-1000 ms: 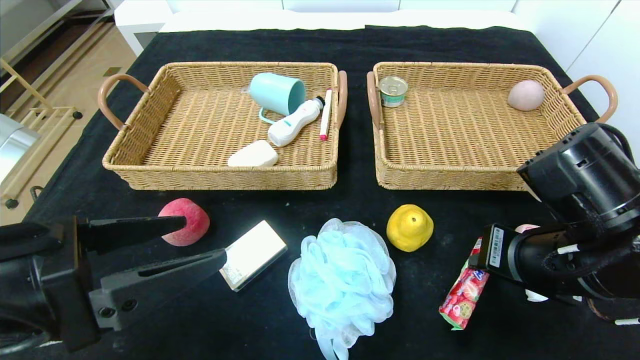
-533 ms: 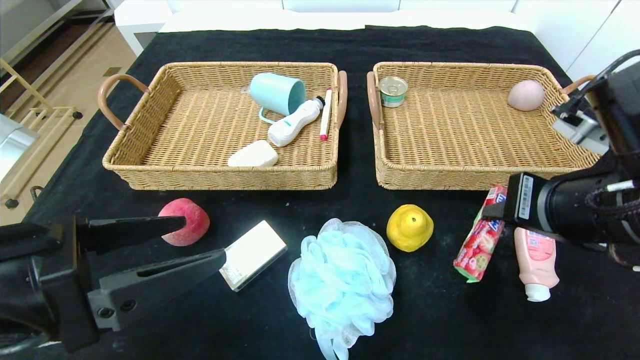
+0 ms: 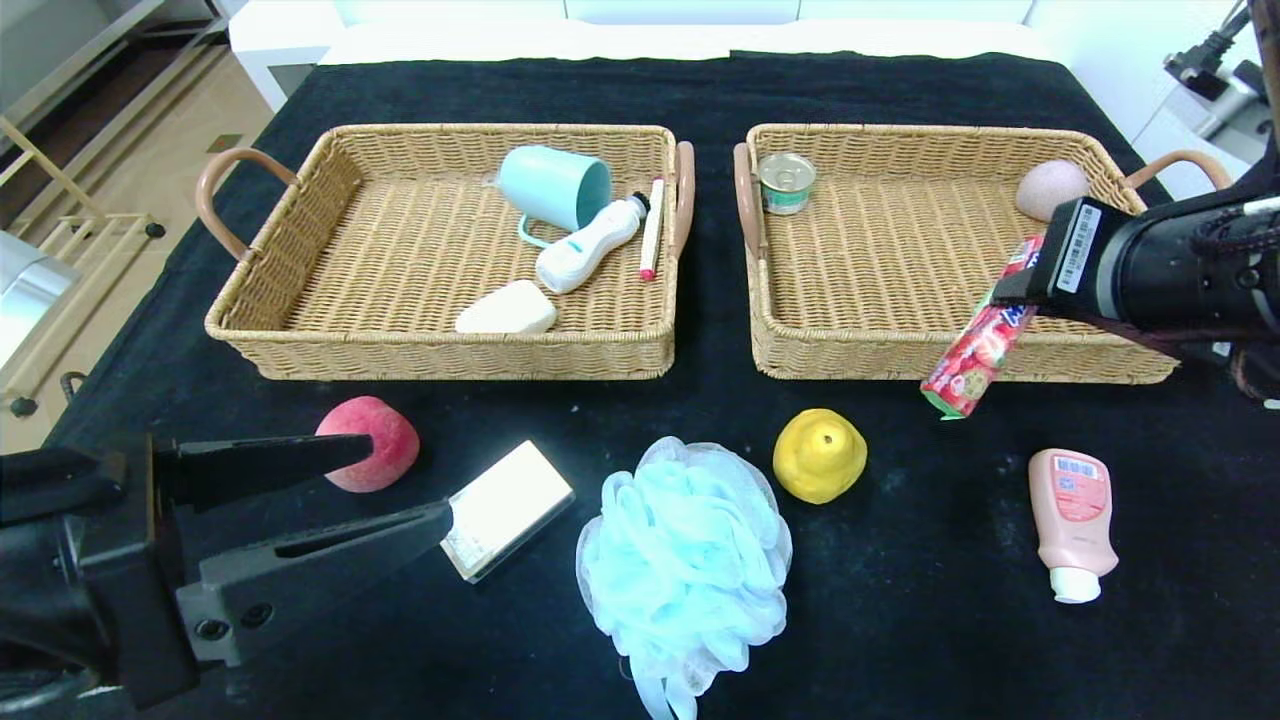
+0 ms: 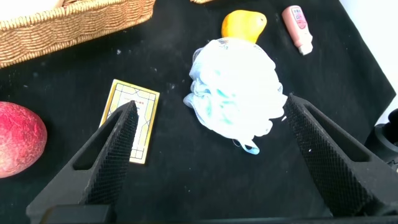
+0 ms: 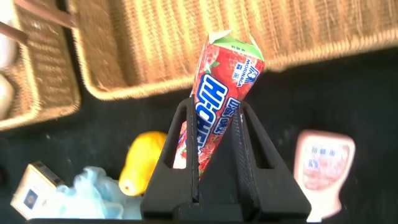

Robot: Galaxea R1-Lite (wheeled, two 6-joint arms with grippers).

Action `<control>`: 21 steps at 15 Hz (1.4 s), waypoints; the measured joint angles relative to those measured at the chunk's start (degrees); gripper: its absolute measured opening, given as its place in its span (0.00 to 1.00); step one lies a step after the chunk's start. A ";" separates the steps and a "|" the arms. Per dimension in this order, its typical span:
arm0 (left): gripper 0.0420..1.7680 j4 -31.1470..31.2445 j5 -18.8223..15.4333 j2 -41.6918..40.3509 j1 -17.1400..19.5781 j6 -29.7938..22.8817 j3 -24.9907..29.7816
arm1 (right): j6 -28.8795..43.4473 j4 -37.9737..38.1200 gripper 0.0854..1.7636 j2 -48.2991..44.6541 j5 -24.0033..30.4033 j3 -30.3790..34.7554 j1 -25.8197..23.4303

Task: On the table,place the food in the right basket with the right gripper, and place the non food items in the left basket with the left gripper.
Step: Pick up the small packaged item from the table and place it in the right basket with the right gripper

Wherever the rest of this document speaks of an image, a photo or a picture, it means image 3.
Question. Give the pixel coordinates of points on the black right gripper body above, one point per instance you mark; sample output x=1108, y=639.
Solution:
x=1078, y=250

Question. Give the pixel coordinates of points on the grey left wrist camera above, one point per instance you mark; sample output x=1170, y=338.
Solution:
x=30, y=300

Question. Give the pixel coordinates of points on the yellow pear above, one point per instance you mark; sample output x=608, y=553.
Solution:
x=820, y=458

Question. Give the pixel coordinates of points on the grey metal shelf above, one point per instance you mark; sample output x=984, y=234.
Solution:
x=100, y=50

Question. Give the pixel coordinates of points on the wooden slatted rack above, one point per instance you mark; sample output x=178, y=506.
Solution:
x=100, y=260

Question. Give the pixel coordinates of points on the white soap bar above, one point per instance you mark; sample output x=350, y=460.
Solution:
x=505, y=310

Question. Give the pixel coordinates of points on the pink squeeze bottle white cap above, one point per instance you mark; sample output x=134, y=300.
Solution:
x=1072, y=520

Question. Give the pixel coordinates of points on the cream yellow soap box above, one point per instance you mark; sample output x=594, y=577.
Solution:
x=520, y=500

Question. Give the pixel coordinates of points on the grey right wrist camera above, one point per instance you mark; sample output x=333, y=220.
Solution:
x=1215, y=95

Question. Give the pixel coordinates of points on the red Hi-Chew candy pack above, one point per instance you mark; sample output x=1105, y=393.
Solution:
x=975, y=360

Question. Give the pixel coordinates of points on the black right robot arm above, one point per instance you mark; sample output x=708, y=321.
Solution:
x=1170, y=270

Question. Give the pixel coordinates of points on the red peach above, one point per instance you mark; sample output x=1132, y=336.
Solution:
x=390, y=462

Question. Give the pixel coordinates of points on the pale pink egg-shaped ball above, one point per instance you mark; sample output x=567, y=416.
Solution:
x=1045, y=185

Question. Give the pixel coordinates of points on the small tin can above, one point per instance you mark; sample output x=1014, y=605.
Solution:
x=787, y=183

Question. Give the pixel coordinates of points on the white side table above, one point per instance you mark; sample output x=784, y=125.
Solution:
x=280, y=40

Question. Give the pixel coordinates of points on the teal plastic cup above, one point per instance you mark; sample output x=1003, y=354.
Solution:
x=550, y=185

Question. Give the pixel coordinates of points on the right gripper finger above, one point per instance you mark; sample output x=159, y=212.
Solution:
x=1028, y=290

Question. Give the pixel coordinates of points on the white tube with red cap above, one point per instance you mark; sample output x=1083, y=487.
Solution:
x=652, y=235

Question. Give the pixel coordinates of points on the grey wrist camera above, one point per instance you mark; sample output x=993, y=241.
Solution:
x=30, y=300
x=1215, y=95

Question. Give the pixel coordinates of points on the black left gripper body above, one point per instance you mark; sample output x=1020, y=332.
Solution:
x=128, y=545

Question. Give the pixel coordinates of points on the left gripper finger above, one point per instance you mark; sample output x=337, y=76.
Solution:
x=300, y=580
x=260, y=465

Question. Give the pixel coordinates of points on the light blue bath loofah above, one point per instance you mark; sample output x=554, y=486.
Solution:
x=685, y=560

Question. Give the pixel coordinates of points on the white plastic bottle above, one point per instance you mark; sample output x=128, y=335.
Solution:
x=580, y=255

